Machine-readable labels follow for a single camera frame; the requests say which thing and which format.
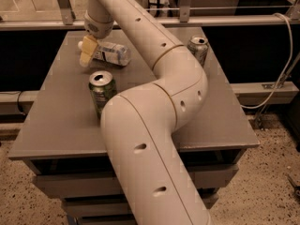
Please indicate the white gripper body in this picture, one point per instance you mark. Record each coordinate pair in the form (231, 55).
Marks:
(96, 28)

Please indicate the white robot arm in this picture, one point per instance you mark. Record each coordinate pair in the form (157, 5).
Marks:
(137, 124)

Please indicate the green soda can near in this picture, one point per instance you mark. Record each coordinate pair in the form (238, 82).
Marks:
(102, 88)

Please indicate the grey drawer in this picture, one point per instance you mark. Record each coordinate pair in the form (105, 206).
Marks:
(108, 220)
(79, 185)
(99, 206)

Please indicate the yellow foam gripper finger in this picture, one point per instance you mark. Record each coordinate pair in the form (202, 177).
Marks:
(88, 47)

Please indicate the grey metal railing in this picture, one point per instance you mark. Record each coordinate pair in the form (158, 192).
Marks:
(69, 14)

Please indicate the dark object on floor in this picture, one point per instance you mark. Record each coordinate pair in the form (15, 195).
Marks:
(295, 186)

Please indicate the green soda can far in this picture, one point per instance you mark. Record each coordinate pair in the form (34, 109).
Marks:
(198, 46)

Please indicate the top grey drawer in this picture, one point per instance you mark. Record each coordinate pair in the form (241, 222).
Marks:
(79, 185)

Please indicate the clear plastic water bottle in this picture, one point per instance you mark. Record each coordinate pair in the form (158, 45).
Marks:
(113, 53)

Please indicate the bottom grey drawer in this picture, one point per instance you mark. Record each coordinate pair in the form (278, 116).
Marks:
(108, 220)

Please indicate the green soda can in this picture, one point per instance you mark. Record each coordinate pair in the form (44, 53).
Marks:
(198, 46)
(102, 88)

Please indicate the middle grey drawer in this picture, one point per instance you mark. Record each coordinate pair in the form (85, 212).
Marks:
(99, 206)

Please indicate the grey drawer cabinet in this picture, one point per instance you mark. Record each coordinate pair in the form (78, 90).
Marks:
(61, 134)

